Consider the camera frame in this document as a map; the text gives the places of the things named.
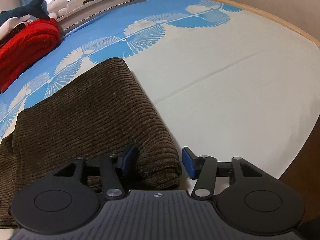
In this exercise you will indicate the teal shark plush toy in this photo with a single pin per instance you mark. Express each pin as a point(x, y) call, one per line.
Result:
point(33, 8)

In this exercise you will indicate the white folded pillow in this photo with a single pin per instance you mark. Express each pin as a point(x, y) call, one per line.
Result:
point(11, 23)

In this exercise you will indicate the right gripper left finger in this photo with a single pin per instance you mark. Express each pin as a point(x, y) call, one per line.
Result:
point(118, 173)

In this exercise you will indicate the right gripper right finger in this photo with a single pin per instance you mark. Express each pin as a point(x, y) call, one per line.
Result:
point(203, 170)

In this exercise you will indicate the red folded quilt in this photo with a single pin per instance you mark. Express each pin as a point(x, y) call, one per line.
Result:
point(27, 47)

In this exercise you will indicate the blue white patterned bedsheet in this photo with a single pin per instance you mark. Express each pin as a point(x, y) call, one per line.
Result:
point(226, 81)

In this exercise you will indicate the white round plush toy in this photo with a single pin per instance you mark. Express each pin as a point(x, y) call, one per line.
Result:
point(57, 8)

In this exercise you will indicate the brown corduroy pants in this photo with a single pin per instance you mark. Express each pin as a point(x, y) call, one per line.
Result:
point(100, 112)

